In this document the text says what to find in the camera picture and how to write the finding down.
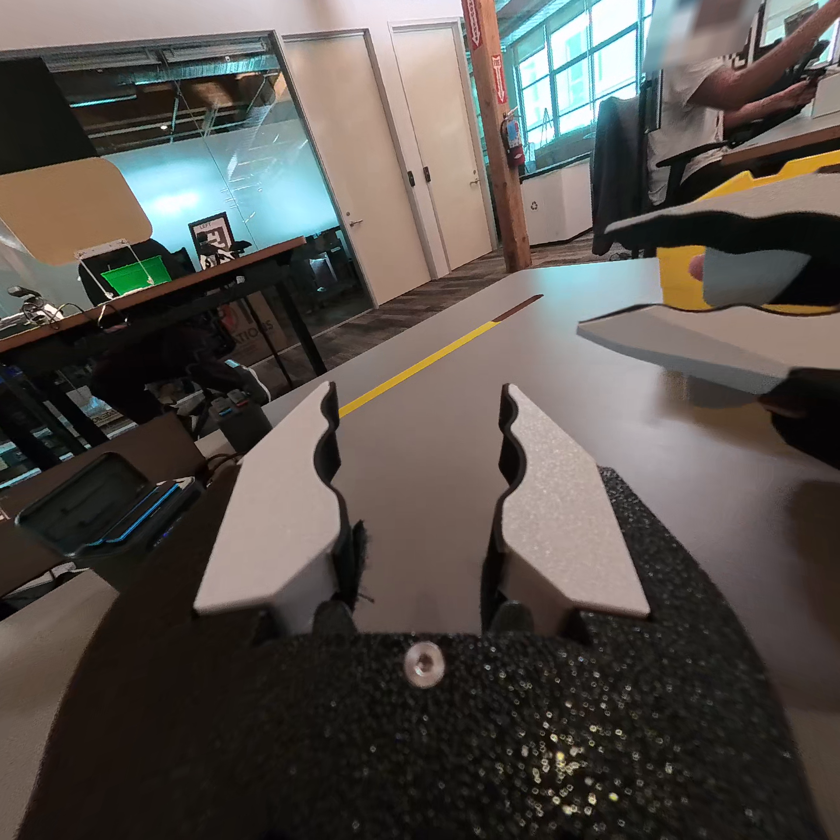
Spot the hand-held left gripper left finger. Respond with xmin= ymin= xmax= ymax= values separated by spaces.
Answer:
xmin=193 ymin=381 xmax=352 ymax=634

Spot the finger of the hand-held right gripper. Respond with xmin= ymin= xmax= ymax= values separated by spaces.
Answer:
xmin=576 ymin=303 xmax=840 ymax=396
xmin=604 ymin=172 xmax=840 ymax=253

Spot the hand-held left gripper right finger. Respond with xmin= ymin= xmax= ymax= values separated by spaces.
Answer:
xmin=486 ymin=384 xmax=651 ymax=636

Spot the yellow plastic bin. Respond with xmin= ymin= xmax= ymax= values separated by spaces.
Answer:
xmin=656 ymin=150 xmax=840 ymax=317

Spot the wooden office desk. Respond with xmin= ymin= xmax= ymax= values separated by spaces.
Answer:
xmin=722 ymin=118 xmax=840 ymax=165

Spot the black battery charger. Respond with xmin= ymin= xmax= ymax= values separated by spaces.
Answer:
xmin=213 ymin=388 xmax=273 ymax=454

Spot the office chair with dark jacket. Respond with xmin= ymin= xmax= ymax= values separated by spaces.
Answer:
xmin=591 ymin=95 xmax=729 ymax=258

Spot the black portable power station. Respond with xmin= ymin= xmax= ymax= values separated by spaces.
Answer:
xmin=14 ymin=451 xmax=206 ymax=562

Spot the brown tape strip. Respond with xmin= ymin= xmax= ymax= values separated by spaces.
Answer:
xmin=492 ymin=294 xmax=544 ymax=324

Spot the white low cabinet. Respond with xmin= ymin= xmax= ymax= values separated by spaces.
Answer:
xmin=521 ymin=159 xmax=595 ymax=248

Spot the yellow tape strip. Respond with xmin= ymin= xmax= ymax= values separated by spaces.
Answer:
xmin=338 ymin=322 xmax=501 ymax=419

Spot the large grid window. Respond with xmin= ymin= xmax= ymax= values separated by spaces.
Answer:
xmin=512 ymin=0 xmax=657 ymax=142

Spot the long wooden table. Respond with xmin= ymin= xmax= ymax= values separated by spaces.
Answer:
xmin=0 ymin=236 xmax=329 ymax=454

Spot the green plastic bin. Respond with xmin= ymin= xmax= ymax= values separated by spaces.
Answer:
xmin=100 ymin=256 xmax=173 ymax=296

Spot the framed tag sign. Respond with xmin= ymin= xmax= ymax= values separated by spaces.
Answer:
xmin=188 ymin=211 xmax=237 ymax=270

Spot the white door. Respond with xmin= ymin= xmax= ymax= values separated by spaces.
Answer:
xmin=282 ymin=29 xmax=434 ymax=309
xmin=389 ymin=20 xmax=497 ymax=271

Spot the wooden post with red signs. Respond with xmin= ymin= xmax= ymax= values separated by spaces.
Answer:
xmin=462 ymin=0 xmax=532 ymax=273

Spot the black wall panel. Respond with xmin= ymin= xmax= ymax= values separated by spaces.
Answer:
xmin=0 ymin=58 xmax=99 ymax=177

